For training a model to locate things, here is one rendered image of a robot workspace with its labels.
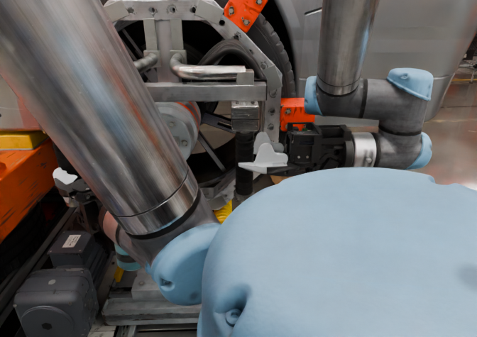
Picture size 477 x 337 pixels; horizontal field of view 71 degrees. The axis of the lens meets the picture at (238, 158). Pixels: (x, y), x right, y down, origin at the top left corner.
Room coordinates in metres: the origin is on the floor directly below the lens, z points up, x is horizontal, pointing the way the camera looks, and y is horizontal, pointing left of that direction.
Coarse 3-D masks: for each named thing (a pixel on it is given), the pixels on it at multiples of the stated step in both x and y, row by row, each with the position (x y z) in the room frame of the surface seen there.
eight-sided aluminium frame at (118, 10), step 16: (112, 0) 0.78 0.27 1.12; (128, 0) 0.78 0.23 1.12; (144, 0) 0.78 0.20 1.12; (160, 0) 0.78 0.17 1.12; (176, 0) 0.79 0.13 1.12; (192, 0) 0.79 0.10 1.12; (208, 0) 0.79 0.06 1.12; (112, 16) 0.78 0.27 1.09; (128, 16) 0.78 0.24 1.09; (144, 16) 0.78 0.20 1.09; (160, 16) 0.78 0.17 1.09; (176, 16) 0.79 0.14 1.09; (192, 16) 0.79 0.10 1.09; (208, 16) 0.78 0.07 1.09; (224, 16) 0.79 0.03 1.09; (224, 32) 0.79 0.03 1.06; (240, 32) 0.79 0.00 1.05; (256, 48) 0.79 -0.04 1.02; (272, 64) 0.79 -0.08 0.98; (272, 80) 0.79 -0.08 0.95; (272, 96) 0.79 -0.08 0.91; (272, 112) 0.80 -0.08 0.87; (272, 128) 0.80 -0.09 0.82; (256, 176) 0.79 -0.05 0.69; (208, 192) 0.83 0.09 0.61; (224, 192) 0.79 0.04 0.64
